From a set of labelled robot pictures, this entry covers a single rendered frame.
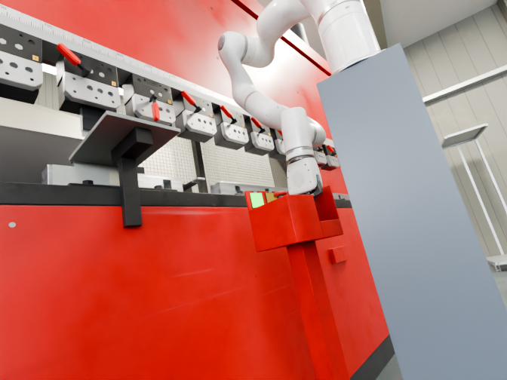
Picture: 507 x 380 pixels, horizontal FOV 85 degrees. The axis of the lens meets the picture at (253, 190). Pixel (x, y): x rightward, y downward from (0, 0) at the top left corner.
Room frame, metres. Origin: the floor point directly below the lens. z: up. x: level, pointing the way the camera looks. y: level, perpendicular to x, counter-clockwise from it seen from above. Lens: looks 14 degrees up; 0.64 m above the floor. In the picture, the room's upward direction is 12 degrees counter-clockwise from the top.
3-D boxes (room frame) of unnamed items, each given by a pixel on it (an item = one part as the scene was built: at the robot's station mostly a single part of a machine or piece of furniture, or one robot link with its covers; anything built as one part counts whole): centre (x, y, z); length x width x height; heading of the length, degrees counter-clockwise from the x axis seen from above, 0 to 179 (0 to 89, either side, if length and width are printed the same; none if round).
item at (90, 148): (0.66, 0.31, 1.00); 0.26 x 0.18 x 0.01; 50
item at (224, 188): (1.72, -0.39, 0.92); 1.68 x 0.06 x 0.10; 140
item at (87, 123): (0.75, 0.43, 1.13); 0.10 x 0.02 x 0.10; 140
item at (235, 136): (1.19, 0.05, 1.26); 0.15 x 0.09 x 0.17; 140
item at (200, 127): (1.04, 0.18, 1.26); 0.15 x 0.09 x 0.17; 140
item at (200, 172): (1.98, 0.37, 1.00); 0.05 x 0.05 x 2.00; 50
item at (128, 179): (0.63, 0.28, 0.88); 0.14 x 0.04 x 0.22; 50
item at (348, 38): (0.60, -0.31, 1.09); 0.19 x 0.19 x 0.18
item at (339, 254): (1.44, -0.36, 0.59); 0.15 x 0.02 x 0.07; 140
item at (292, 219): (0.80, -0.10, 0.75); 0.20 x 0.16 x 0.18; 131
